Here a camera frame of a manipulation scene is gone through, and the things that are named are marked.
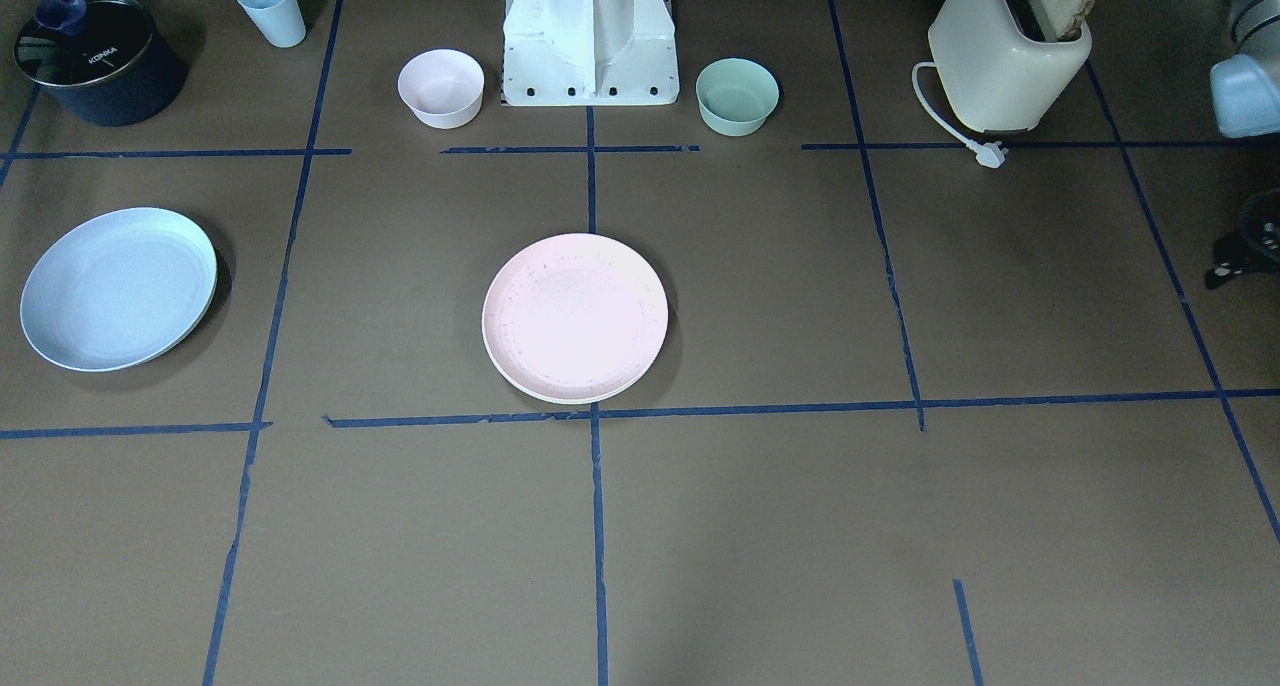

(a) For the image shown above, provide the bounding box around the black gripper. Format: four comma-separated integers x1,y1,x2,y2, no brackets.
1204,188,1279,291

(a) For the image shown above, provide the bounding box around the pink plate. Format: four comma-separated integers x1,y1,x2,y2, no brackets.
481,232,669,349

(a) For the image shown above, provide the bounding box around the blue plate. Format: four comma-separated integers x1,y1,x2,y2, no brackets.
20,207,218,372

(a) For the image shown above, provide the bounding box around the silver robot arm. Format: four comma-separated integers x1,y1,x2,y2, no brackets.
1204,0,1279,289

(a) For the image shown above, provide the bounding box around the cream toaster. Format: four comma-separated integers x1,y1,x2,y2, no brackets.
927,0,1093,134

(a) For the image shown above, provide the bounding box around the green bowl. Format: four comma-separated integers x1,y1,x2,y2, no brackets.
695,58,781,136

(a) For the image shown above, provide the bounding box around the cream white plate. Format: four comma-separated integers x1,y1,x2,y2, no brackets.
485,340,660,404

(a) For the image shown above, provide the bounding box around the pink bowl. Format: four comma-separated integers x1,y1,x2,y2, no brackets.
397,49,486,131

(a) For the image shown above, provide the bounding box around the light blue cup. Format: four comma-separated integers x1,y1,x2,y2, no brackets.
236,0,306,49

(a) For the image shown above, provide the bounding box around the dark blue saucepan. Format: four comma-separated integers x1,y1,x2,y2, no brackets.
12,0,189,127

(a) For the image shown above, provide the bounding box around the white toaster power cable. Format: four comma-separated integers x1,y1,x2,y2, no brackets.
911,61,1009,172

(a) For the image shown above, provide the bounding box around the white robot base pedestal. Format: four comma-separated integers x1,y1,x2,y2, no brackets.
500,0,680,108

